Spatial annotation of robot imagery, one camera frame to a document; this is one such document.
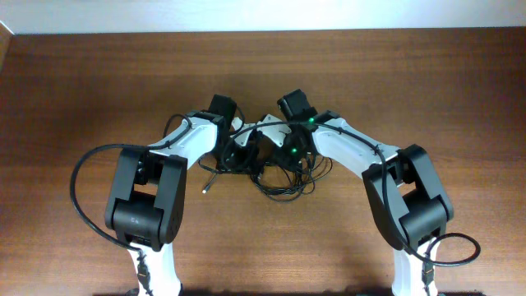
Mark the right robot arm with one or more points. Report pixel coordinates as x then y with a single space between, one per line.
409 205

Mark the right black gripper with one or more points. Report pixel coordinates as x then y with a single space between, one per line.
289 160

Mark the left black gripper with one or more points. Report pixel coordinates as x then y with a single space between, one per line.
247 164

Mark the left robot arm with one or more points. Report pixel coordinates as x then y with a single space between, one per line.
146 201

